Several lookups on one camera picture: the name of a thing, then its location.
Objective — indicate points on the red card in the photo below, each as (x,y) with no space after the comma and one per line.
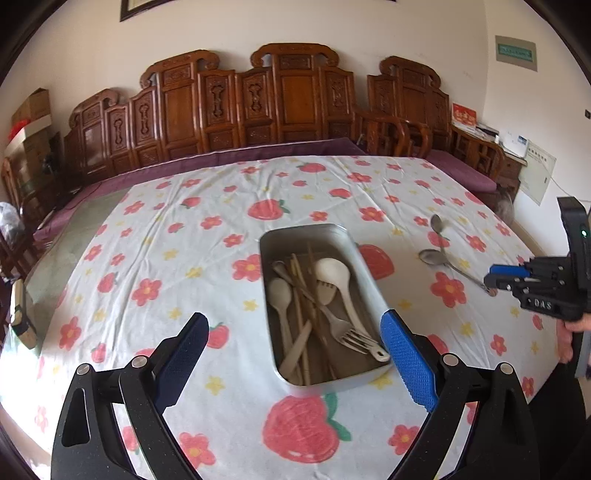
(463,114)

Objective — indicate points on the green wall sign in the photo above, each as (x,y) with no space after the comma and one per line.
(517,53)

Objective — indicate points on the grey plastic fork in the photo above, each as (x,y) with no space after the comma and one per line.
(352,340)

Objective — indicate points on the beige plastic fork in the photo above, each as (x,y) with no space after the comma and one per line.
(326,293)

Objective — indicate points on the carved wooden armchair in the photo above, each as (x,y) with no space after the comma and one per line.
(411,99)
(99,134)

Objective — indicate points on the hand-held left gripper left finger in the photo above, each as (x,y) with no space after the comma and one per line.
(184,355)

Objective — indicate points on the person's right hand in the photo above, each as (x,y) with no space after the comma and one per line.
(565,341)

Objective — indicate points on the wooden round-back chair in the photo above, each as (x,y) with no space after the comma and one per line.
(392,138)

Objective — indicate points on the large white plastic spoon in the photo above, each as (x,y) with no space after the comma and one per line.
(330,272)

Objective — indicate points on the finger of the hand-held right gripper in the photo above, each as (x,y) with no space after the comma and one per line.
(501,285)
(510,271)

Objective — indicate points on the rectangular metal tray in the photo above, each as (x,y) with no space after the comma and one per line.
(277,249)

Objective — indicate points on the white cardboard box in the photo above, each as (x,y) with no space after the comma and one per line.
(27,141)

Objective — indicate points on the white plastic fork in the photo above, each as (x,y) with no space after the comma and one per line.
(316,281)

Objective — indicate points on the metal spoon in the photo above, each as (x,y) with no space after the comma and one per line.
(437,224)
(434,257)

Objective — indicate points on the beige and black box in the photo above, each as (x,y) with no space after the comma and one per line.
(22,318)

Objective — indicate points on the clear plastic bag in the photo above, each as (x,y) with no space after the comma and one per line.
(10,221)

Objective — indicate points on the brown cardboard box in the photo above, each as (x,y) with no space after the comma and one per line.
(31,108)

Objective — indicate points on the white paper wall poster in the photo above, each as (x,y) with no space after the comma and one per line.
(539,170)

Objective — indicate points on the carved wooden bench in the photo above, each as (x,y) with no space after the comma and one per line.
(240,106)

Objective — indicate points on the beige plastic knife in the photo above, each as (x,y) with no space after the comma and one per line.
(295,348)

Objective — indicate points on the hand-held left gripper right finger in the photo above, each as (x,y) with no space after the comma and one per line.
(408,360)

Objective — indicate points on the dark picture frame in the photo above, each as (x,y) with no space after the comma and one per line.
(138,7)

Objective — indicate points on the beige plastic spoon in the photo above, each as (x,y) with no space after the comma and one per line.
(280,295)

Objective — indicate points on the white and blue box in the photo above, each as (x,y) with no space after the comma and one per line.
(516,143)

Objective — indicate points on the purple seat cushion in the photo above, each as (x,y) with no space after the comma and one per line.
(461,168)

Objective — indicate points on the floral strawberry tablecloth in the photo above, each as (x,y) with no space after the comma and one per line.
(184,258)

